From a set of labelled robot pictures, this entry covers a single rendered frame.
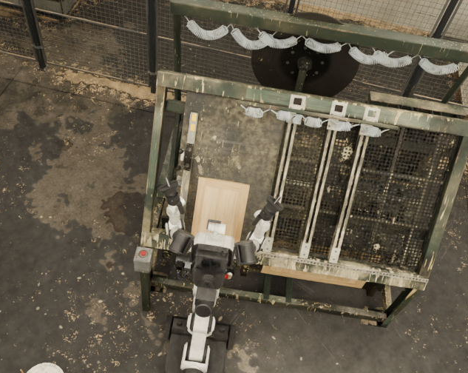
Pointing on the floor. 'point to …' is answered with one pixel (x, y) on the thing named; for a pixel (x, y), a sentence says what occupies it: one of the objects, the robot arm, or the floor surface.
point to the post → (145, 291)
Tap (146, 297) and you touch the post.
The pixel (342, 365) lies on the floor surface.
